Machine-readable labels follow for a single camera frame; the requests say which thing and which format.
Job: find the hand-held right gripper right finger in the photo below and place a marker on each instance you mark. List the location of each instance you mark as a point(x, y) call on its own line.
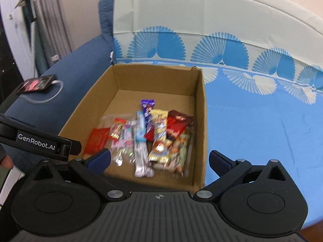
point(219, 162)

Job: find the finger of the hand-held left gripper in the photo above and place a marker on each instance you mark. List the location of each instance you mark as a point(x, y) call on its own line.
point(75, 147)

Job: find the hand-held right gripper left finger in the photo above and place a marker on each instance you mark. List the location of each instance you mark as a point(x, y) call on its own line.
point(99, 162)

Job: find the clear bag of candies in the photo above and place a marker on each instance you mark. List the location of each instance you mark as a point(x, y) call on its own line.
point(125, 141)

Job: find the clear bag of coated peanuts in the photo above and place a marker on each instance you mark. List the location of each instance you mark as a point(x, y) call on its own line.
point(180, 151)

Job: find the silver clear packet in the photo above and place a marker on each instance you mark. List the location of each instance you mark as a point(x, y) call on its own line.
point(141, 161)

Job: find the dark red snack packet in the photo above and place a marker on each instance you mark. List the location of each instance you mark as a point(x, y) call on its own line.
point(179, 123)

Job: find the yellow snack bar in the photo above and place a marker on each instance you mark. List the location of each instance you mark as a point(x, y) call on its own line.
point(159, 131)

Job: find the purple candy packet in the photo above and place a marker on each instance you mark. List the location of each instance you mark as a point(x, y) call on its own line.
point(147, 105)

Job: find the cardboard box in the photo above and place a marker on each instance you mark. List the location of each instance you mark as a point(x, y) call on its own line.
point(156, 80)

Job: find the person's left hand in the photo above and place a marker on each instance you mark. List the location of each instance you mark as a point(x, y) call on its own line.
point(6, 161)

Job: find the blue printed bed sheet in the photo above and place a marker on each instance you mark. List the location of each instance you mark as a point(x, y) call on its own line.
point(252, 131)

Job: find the black smartphone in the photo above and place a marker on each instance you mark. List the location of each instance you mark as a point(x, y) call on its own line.
point(36, 83)

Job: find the blue sofa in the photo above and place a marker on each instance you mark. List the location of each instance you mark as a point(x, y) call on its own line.
point(75, 63)

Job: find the white ribbed radiator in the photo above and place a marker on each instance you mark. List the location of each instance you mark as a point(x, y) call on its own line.
point(55, 17)

